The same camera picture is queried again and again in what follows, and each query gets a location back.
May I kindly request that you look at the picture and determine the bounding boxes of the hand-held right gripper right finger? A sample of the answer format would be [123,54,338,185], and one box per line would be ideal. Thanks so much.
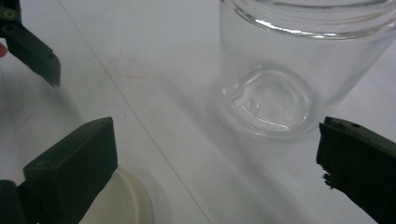
[315,116,396,224]

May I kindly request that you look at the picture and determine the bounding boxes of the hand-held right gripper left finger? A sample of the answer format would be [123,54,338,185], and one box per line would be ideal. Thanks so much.
[22,116,119,224]

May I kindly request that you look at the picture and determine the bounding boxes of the cream jar lid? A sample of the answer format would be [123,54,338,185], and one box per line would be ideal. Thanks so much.
[78,167,156,224]

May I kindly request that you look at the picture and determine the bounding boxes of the clear glass jar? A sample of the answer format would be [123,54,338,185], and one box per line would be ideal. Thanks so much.
[217,0,396,140]

